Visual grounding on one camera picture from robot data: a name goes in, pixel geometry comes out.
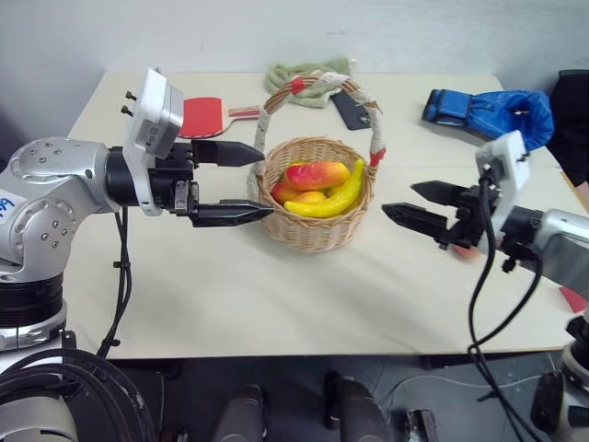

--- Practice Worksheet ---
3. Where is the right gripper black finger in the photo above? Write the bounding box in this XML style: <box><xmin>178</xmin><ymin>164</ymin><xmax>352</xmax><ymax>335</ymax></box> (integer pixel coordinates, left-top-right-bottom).
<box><xmin>381</xmin><ymin>202</ymin><xmax>451</xmax><ymax>241</ymax></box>
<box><xmin>410</xmin><ymin>180</ymin><xmax>469</xmax><ymax>209</ymax></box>

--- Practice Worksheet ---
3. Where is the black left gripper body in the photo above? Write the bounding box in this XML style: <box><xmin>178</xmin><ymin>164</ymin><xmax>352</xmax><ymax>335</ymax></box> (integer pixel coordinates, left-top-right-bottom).
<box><xmin>147</xmin><ymin>140</ymin><xmax>201</xmax><ymax>218</ymax></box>

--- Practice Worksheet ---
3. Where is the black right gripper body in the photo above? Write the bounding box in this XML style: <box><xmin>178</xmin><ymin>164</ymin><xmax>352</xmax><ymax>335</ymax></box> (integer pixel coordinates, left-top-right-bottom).
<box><xmin>435</xmin><ymin>183</ymin><xmax>497</xmax><ymax>253</ymax></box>

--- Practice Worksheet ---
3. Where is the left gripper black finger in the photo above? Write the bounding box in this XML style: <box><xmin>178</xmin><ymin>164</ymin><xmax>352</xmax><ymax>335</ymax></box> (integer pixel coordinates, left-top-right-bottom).
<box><xmin>191</xmin><ymin>140</ymin><xmax>267</xmax><ymax>169</ymax></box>
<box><xmin>190</xmin><ymin>198</ymin><xmax>276</xmax><ymax>228</ymax></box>

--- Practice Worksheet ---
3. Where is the red table tennis paddle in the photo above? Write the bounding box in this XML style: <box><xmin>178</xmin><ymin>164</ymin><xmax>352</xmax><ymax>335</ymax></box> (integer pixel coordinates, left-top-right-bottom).
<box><xmin>178</xmin><ymin>96</ymin><xmax>264</xmax><ymax>141</ymax></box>

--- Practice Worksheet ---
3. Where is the small orange-red fruit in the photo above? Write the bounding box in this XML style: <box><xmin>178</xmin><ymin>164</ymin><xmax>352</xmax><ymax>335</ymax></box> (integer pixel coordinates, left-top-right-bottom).
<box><xmin>271</xmin><ymin>180</ymin><xmax>301</xmax><ymax>204</ymax></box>

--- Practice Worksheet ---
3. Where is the yellow banana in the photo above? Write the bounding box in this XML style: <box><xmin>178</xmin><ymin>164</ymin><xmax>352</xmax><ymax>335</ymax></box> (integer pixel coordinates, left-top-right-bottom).
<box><xmin>283</xmin><ymin>158</ymin><xmax>367</xmax><ymax>219</ymax></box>

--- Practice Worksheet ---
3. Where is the small yellow fruit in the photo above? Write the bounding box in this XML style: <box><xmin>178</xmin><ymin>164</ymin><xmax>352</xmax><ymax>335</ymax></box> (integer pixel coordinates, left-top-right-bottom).
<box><xmin>294</xmin><ymin>190</ymin><xmax>329</xmax><ymax>206</ymax></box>

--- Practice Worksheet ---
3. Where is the large red-yellow mango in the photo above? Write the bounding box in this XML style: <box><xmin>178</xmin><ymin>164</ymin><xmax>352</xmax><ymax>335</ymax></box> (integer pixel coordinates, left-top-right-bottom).
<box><xmin>284</xmin><ymin>160</ymin><xmax>352</xmax><ymax>192</ymax></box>

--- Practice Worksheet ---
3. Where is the blue boxing glove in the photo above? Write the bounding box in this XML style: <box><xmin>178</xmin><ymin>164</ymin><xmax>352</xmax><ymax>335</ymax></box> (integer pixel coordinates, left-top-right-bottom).
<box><xmin>422</xmin><ymin>87</ymin><xmax>556</xmax><ymax>153</ymax></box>

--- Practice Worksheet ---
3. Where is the green towel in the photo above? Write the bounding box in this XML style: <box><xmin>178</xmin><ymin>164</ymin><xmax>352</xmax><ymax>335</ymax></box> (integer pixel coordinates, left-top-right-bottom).
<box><xmin>263</xmin><ymin>55</ymin><xmax>358</xmax><ymax>110</ymax></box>

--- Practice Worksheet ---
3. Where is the black flat device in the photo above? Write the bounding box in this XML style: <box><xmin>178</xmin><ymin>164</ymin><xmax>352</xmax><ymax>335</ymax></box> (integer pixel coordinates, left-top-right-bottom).
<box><xmin>331</xmin><ymin>88</ymin><xmax>384</xmax><ymax>132</ymax></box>

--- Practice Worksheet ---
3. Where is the red flat object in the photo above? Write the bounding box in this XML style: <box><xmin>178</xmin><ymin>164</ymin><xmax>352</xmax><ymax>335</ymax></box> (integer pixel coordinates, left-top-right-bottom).
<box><xmin>558</xmin><ymin>285</ymin><xmax>589</xmax><ymax>315</ymax></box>

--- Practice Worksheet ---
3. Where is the person in black clothing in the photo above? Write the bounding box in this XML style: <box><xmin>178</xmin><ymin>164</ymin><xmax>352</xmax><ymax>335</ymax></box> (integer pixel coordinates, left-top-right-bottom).
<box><xmin>549</xmin><ymin>69</ymin><xmax>589</xmax><ymax>191</ymax></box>

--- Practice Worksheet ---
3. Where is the dark rounded shape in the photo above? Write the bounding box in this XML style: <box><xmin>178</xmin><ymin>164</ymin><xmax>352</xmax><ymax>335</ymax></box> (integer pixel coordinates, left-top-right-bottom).
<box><xmin>323</xmin><ymin>369</ymin><xmax>391</xmax><ymax>442</ymax></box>
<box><xmin>214</xmin><ymin>383</ymin><xmax>269</xmax><ymax>442</ymax></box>

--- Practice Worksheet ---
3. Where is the small dark block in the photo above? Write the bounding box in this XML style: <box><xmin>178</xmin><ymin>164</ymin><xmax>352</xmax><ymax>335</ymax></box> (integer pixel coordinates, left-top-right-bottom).
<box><xmin>403</xmin><ymin>406</ymin><xmax>439</xmax><ymax>442</ymax></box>

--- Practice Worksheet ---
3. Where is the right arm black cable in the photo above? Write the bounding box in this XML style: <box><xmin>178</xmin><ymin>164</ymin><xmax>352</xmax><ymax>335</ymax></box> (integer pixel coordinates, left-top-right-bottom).
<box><xmin>467</xmin><ymin>177</ymin><xmax>553</xmax><ymax>442</ymax></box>

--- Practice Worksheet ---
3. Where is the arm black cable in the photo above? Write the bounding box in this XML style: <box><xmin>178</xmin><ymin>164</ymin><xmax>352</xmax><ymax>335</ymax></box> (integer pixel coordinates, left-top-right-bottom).
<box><xmin>467</xmin><ymin>177</ymin><xmax>553</xmax><ymax>442</ymax></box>
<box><xmin>94</xmin><ymin>205</ymin><xmax>135</xmax><ymax>361</ymax></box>

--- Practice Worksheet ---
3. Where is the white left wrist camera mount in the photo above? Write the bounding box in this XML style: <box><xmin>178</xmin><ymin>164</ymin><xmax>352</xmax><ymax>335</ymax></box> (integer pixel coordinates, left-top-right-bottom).
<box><xmin>121</xmin><ymin>66</ymin><xmax>186</xmax><ymax>217</ymax></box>

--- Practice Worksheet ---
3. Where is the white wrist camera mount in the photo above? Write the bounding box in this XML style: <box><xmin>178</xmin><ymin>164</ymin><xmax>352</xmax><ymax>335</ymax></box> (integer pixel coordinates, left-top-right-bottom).
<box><xmin>474</xmin><ymin>129</ymin><xmax>532</xmax><ymax>227</ymax></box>
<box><xmin>121</xmin><ymin>66</ymin><xmax>186</xmax><ymax>217</ymax></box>

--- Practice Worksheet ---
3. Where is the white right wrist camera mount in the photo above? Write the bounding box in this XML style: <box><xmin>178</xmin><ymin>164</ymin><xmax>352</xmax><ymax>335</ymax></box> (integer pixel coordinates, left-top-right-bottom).
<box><xmin>474</xmin><ymin>129</ymin><xmax>532</xmax><ymax>227</ymax></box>

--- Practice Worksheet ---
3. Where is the wicker basket with handle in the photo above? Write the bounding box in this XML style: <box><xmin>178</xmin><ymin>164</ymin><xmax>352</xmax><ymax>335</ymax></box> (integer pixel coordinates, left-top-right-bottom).
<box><xmin>247</xmin><ymin>72</ymin><xmax>387</xmax><ymax>252</ymax></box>

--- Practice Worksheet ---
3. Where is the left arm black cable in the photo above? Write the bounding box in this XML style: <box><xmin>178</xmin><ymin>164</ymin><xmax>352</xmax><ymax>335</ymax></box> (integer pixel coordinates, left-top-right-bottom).
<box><xmin>94</xmin><ymin>205</ymin><xmax>135</xmax><ymax>361</ymax></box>

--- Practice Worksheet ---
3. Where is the white floor cable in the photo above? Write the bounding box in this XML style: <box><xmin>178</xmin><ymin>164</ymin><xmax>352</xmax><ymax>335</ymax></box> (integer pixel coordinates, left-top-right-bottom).
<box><xmin>383</xmin><ymin>371</ymin><xmax>545</xmax><ymax>402</ymax></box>

